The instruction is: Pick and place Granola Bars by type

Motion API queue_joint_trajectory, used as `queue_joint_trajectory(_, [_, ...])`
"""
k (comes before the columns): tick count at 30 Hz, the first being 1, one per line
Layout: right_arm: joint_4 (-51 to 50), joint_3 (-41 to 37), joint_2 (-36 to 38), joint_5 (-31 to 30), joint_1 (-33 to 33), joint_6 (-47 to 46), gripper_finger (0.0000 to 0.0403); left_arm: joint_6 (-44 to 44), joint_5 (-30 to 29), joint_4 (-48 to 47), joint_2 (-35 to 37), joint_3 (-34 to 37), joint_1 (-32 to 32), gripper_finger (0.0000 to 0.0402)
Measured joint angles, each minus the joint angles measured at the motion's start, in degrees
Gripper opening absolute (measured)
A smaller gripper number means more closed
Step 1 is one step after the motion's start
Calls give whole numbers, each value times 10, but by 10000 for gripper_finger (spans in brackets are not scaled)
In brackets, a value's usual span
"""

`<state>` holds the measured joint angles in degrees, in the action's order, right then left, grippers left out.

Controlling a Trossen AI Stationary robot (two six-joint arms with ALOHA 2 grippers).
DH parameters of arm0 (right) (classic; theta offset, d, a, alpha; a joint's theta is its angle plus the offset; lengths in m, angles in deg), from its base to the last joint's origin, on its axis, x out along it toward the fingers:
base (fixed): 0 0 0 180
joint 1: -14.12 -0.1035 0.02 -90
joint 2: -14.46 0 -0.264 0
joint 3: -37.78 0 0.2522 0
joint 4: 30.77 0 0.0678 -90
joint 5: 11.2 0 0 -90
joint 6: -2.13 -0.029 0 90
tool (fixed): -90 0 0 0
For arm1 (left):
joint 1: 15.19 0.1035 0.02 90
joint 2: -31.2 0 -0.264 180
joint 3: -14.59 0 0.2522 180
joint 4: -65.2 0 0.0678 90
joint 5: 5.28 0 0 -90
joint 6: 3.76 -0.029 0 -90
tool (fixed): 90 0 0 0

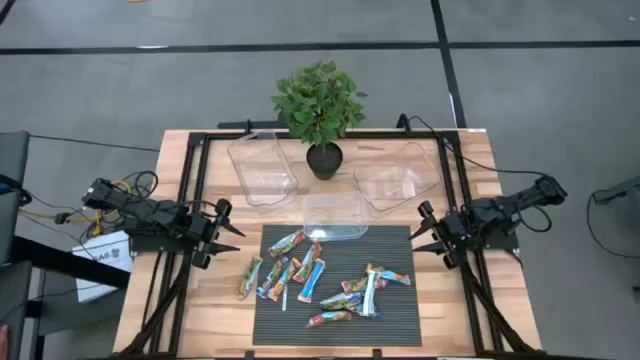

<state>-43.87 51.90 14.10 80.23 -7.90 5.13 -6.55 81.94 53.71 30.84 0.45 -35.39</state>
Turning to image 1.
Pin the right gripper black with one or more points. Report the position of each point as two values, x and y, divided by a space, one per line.
452 227

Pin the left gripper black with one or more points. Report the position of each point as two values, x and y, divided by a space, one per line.
202 232

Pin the purple blue granola bar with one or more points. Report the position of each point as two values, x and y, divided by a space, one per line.
342 300
270 280

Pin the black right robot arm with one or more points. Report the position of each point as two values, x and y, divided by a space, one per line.
500 205

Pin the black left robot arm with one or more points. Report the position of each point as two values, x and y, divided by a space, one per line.
150 215

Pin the wide clear plastic bin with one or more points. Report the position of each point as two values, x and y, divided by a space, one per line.
397 180

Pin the long clear plastic bin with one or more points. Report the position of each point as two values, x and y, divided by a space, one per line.
260 170

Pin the white stick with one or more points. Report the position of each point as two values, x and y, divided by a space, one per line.
284 300

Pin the dark ribbed mat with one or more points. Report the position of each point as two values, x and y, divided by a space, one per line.
390 320

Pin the small clear plastic bin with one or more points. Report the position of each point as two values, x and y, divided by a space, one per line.
335 215

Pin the black bar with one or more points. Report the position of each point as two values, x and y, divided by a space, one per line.
235 125

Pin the white paper box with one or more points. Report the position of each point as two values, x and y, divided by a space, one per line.
100 270

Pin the green plant in black pot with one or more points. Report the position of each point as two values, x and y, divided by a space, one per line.
317 105

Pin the black power plug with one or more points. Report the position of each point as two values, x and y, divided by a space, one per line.
62 218

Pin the black beam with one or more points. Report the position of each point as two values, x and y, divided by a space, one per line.
60 257

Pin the grey stand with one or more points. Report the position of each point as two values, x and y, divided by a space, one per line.
625 192

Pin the dark grey chair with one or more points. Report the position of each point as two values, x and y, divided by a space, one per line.
12 300

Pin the person's hand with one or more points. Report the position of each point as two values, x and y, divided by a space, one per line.
3 340

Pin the black aluminium table frame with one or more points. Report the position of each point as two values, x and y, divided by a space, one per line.
380 135

